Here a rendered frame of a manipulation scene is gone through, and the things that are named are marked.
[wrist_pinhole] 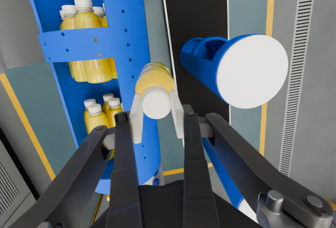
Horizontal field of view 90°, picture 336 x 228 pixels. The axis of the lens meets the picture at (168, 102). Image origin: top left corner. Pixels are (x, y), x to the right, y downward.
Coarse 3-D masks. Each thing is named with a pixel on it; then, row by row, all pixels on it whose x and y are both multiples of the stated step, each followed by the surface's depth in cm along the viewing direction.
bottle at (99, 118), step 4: (96, 112) 54; (100, 112) 55; (88, 116) 55; (92, 116) 54; (96, 116) 54; (100, 116) 54; (104, 116) 55; (88, 120) 54; (92, 120) 53; (96, 120) 53; (100, 120) 54; (104, 120) 55; (108, 120) 57; (88, 124) 54; (92, 124) 53; (96, 124) 53; (100, 124) 54; (104, 124) 55; (108, 124) 57; (88, 128) 55; (92, 128) 54; (112, 152) 59; (112, 156) 59
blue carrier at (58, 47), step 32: (32, 0) 42; (64, 0) 52; (96, 0) 57; (128, 0) 39; (64, 32) 35; (96, 32) 36; (128, 32) 40; (64, 64) 54; (128, 64) 42; (64, 96) 52; (96, 96) 66; (128, 96) 44
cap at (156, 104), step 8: (144, 96) 21; (152, 96) 21; (160, 96) 21; (168, 96) 22; (144, 104) 22; (152, 104) 22; (160, 104) 22; (168, 104) 22; (144, 112) 22; (152, 112) 22; (160, 112) 22; (168, 112) 22
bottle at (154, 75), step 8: (152, 64) 33; (160, 64) 35; (144, 72) 27; (152, 72) 26; (160, 72) 26; (168, 72) 30; (144, 80) 25; (152, 80) 24; (160, 80) 24; (168, 80) 25; (136, 88) 26; (144, 88) 24; (152, 88) 23; (160, 88) 23; (168, 88) 24; (176, 88) 28
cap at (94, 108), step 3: (90, 105) 55; (93, 105) 55; (96, 105) 54; (99, 105) 54; (90, 108) 53; (93, 108) 53; (96, 108) 53; (99, 108) 54; (90, 111) 53; (93, 111) 53; (96, 111) 54
